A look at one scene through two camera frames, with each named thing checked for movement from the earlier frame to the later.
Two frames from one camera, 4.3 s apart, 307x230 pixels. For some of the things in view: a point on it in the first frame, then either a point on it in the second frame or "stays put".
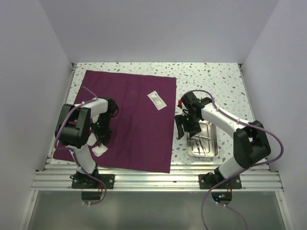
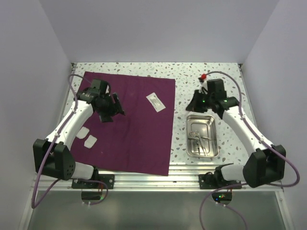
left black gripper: x=104 y=135 to x=108 y=118
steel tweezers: x=201 y=143 stays put
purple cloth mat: x=143 y=133 stays put
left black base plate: x=84 y=181 stays put
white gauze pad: x=99 y=151 to x=90 y=142
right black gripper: x=193 y=131 to x=193 y=105
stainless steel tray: x=204 y=144 stays put
